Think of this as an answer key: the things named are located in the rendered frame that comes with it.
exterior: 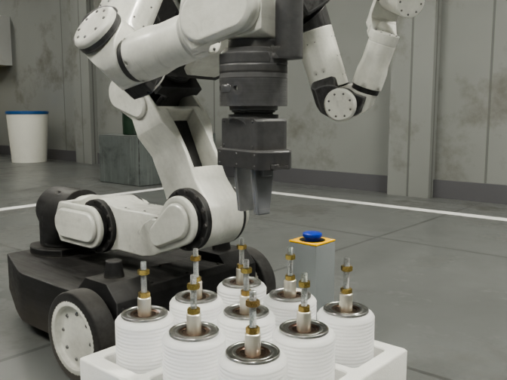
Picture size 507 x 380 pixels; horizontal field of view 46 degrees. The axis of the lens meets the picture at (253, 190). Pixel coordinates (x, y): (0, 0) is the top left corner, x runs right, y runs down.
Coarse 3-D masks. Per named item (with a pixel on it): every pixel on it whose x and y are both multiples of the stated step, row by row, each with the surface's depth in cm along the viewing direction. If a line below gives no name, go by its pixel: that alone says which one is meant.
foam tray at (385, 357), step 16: (96, 352) 99; (112, 352) 99; (384, 352) 99; (400, 352) 99; (80, 368) 97; (96, 368) 94; (112, 368) 93; (160, 368) 93; (336, 368) 93; (352, 368) 93; (368, 368) 93; (384, 368) 95; (400, 368) 99
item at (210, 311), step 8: (176, 304) 103; (184, 304) 102; (200, 304) 102; (208, 304) 102; (216, 304) 103; (176, 312) 102; (184, 312) 101; (208, 312) 102; (216, 312) 103; (176, 320) 103; (184, 320) 102; (208, 320) 102; (216, 320) 103
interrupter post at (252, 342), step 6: (246, 336) 80; (252, 336) 80; (258, 336) 80; (246, 342) 80; (252, 342) 80; (258, 342) 80; (246, 348) 81; (252, 348) 80; (258, 348) 80; (246, 354) 81; (252, 354) 80; (258, 354) 81
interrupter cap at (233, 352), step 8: (232, 344) 84; (240, 344) 84; (264, 344) 84; (272, 344) 84; (232, 352) 81; (240, 352) 82; (264, 352) 82; (272, 352) 81; (280, 352) 81; (232, 360) 79; (240, 360) 78; (248, 360) 78; (256, 360) 78; (264, 360) 78; (272, 360) 79
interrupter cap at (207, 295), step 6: (180, 294) 106; (186, 294) 107; (204, 294) 107; (210, 294) 106; (216, 294) 106; (180, 300) 103; (186, 300) 103; (198, 300) 103; (204, 300) 103; (210, 300) 103
